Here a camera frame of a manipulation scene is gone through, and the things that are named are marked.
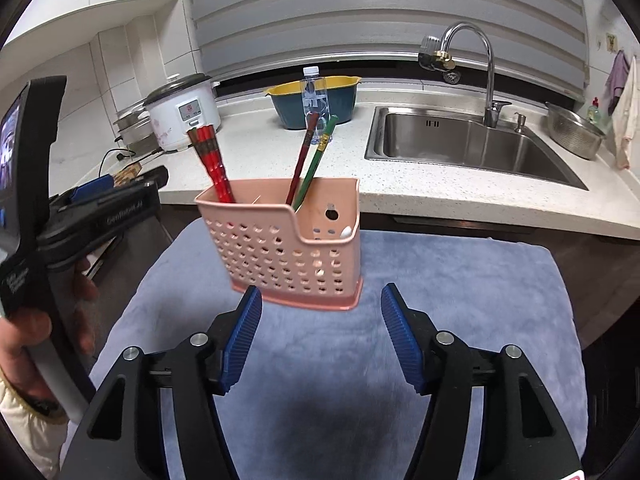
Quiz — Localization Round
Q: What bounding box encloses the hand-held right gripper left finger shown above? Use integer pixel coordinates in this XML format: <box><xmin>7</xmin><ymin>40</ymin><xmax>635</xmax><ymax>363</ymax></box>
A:
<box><xmin>60</xmin><ymin>285</ymin><xmax>264</xmax><ymax>480</ymax></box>

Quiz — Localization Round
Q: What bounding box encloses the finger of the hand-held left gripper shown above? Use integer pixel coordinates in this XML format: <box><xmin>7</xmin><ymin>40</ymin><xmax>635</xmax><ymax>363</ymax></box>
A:
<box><xmin>134</xmin><ymin>182</ymin><xmax>162</xmax><ymax>220</ymax></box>
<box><xmin>51</xmin><ymin>165</ymin><xmax>169</xmax><ymax>209</ymax></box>

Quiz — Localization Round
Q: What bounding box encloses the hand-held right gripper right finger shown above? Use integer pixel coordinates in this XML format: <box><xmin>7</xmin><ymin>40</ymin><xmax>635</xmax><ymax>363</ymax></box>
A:
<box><xmin>380</xmin><ymin>282</ymin><xmax>584</xmax><ymax>480</ymax></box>

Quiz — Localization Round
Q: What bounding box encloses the pink perforated utensil basket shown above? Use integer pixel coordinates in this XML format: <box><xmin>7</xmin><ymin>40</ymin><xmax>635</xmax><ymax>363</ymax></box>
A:
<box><xmin>194</xmin><ymin>178</ymin><xmax>363</xmax><ymax>312</ymax></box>

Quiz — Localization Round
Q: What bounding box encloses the dark red chopstick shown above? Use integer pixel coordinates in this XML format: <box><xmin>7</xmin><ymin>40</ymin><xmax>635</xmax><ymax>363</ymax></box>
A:
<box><xmin>285</xmin><ymin>112</ymin><xmax>321</xmax><ymax>206</ymax></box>

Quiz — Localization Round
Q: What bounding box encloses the green chopstick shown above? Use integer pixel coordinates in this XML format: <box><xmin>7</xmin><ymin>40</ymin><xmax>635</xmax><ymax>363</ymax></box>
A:
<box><xmin>292</xmin><ymin>115</ymin><xmax>339</xmax><ymax>212</ymax></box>

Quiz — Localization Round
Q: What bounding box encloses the person's left forearm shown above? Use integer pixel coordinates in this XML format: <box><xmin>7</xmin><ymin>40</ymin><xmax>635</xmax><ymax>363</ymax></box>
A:
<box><xmin>0</xmin><ymin>374</ymin><xmax>69</xmax><ymax>480</ymax></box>

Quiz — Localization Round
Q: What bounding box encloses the person's left hand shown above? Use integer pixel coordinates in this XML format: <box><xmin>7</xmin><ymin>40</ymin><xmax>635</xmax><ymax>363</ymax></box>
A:
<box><xmin>0</xmin><ymin>259</ymin><xmax>101</xmax><ymax>411</ymax></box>

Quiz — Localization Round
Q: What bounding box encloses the checkered wooden cutting board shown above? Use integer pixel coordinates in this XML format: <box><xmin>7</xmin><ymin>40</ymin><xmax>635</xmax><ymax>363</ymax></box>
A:
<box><xmin>112</xmin><ymin>162</ymin><xmax>145</xmax><ymax>187</ymax></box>

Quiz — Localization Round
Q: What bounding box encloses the steel steamer pot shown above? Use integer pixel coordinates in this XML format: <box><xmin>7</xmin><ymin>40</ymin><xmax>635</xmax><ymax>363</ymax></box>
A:
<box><xmin>113</xmin><ymin>104</ymin><xmax>162</xmax><ymax>157</ymax></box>

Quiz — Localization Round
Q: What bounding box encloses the blue floor mat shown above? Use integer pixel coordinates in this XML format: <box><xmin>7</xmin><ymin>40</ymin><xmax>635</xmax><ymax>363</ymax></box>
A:
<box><xmin>89</xmin><ymin>217</ymin><xmax>590</xmax><ymax>480</ymax></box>

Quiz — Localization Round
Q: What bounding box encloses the white rice cooker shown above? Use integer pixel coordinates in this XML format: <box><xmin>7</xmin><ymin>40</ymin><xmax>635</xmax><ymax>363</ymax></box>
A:
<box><xmin>144</xmin><ymin>73</ymin><xmax>221</xmax><ymax>154</ymax></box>

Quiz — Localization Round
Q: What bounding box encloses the yellow and blue colander basin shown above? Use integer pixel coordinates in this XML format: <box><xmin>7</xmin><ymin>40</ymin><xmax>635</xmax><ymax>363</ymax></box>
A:
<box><xmin>264</xmin><ymin>75</ymin><xmax>363</xmax><ymax>131</ymax></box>

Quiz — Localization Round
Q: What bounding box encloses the clear water bottle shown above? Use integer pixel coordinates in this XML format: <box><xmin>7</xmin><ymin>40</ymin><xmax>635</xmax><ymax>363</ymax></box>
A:
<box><xmin>301</xmin><ymin>66</ymin><xmax>332</xmax><ymax>134</ymax></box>

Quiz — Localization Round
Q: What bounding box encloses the stainless steel sink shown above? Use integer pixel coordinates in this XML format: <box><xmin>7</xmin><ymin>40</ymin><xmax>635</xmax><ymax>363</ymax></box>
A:
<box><xmin>364</xmin><ymin>104</ymin><xmax>589</xmax><ymax>191</ymax></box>

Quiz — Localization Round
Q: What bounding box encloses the stainless steel bowl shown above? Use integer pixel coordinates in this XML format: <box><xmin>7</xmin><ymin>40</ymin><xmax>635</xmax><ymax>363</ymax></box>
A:
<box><xmin>544</xmin><ymin>101</ymin><xmax>608</xmax><ymax>161</ymax></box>

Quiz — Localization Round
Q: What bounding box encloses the chrome faucet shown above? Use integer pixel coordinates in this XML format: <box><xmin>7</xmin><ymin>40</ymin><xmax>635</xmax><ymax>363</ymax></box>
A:
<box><xmin>418</xmin><ymin>22</ymin><xmax>513</xmax><ymax>129</ymax></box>

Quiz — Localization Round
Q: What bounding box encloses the grey striped window blind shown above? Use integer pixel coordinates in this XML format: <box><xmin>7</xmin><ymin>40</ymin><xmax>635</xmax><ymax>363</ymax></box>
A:
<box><xmin>179</xmin><ymin>0</ymin><xmax>587</xmax><ymax>107</ymax></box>

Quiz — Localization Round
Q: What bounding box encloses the white cloth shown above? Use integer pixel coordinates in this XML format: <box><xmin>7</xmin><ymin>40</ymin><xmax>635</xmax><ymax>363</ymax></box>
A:
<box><xmin>613</xmin><ymin>54</ymin><xmax>640</xmax><ymax>170</ymax></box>

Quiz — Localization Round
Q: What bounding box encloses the purple cloth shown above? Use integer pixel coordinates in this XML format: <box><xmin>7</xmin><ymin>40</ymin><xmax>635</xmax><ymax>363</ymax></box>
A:
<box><xmin>605</xmin><ymin>49</ymin><xmax>631</xmax><ymax>116</ymax></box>

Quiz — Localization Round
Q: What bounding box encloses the black power cable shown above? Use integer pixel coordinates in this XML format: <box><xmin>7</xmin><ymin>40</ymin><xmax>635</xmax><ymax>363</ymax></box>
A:
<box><xmin>99</xmin><ymin>147</ymin><xmax>147</xmax><ymax>177</ymax></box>

